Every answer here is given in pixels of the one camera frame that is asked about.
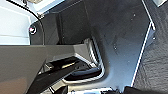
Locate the round red and white button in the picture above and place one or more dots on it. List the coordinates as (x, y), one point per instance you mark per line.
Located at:
(32, 29)

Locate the white wardrobe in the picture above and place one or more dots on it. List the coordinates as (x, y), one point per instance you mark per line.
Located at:
(13, 30)

